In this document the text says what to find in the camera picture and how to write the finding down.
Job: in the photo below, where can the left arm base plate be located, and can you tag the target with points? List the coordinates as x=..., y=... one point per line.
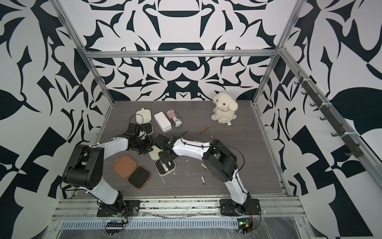
x=119, y=208

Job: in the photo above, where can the white rectangular box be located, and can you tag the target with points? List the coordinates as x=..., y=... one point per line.
x=163, y=122

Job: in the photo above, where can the small clipper middle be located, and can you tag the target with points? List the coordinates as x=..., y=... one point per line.
x=205, y=167

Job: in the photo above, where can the right electronics board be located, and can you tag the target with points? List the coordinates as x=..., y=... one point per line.
x=245, y=225

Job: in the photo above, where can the aluminium front rail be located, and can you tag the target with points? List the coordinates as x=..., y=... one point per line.
x=271, y=205

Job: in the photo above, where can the white plush dog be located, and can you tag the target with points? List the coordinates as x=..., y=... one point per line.
x=225, y=108

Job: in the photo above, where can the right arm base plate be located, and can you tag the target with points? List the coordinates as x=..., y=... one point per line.
x=232, y=209

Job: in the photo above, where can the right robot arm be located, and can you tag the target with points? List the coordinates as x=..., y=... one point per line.
x=217, y=157

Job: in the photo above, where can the cream case far left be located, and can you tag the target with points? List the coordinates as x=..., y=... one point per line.
x=144, y=118

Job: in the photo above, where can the left electronics board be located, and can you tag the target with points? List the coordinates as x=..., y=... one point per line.
x=114, y=227

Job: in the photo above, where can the small clipper front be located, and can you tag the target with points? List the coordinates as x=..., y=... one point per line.
x=203, y=181

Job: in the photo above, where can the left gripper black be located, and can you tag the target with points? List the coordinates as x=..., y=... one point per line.
x=149, y=144

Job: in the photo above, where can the brown nail clipper case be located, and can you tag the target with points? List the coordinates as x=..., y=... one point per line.
x=136, y=175

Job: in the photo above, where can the brown nail file tool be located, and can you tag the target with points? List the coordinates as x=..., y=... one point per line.
x=204, y=129

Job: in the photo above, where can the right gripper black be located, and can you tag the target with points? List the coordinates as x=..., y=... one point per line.
x=162, y=159

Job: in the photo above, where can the wall hook rack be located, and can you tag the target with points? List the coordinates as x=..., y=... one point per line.
x=331, y=115

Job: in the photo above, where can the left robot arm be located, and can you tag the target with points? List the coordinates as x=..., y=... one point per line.
x=84, y=170

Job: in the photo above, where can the electronics board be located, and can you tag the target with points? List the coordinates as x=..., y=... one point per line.
x=114, y=227
x=245, y=225

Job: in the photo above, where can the small clipper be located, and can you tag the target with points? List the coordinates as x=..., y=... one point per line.
x=203, y=181
x=205, y=167

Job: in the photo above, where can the cream large nail clipper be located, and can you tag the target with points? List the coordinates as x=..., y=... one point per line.
x=165, y=167

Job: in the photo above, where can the flag pattern can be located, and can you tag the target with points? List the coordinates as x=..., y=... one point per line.
x=173, y=117

